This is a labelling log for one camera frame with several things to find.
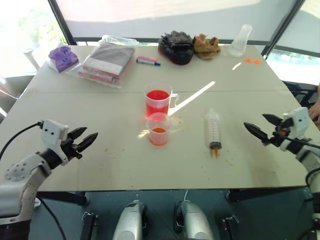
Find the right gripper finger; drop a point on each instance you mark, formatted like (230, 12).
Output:
(257, 131)
(273, 119)

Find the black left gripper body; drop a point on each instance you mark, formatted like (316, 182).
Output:
(71, 150)

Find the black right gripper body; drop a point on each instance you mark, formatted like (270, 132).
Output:
(277, 137)

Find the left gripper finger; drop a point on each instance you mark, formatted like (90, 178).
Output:
(78, 132)
(88, 141)

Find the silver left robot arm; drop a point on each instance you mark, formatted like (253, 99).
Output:
(17, 185)

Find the person's bare forearm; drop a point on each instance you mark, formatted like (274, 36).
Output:
(315, 112)

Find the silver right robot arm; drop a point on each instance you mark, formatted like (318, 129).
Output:
(311, 160)

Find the large clear plastic syringe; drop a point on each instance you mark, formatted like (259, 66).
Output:
(213, 127)

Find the small clear measuring cup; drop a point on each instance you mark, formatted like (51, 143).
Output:
(158, 133)

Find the large clear cup red liquid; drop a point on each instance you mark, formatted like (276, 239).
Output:
(157, 102)

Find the black chair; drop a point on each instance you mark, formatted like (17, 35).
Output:
(301, 92)

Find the small orange plastic piece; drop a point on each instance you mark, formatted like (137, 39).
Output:
(252, 60)

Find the purple object in bag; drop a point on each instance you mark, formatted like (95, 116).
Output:
(62, 58)

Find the black stand with metal clasp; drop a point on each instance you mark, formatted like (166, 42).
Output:
(231, 226)
(89, 225)

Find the plastic bag with grey fabric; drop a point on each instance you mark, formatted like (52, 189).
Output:
(107, 58)

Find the silver rounded robot leg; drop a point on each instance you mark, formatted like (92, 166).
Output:
(195, 222)
(130, 222)

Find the brown crumpled cloth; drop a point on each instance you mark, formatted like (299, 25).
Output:
(206, 47)

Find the blue capped marker pen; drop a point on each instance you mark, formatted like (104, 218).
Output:
(148, 62)

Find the pink marker pen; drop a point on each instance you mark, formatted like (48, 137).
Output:
(148, 58)

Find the black crumpled cloth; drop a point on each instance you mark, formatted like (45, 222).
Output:
(177, 47)

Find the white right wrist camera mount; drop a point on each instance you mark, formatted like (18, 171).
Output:
(298, 118)

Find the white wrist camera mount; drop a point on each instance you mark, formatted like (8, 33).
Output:
(298, 118)
(53, 131)

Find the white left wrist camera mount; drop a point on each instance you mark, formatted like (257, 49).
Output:
(53, 131)

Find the black table frame bar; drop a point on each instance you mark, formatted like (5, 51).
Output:
(65, 197)

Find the white post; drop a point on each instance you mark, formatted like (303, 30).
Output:
(32, 60)

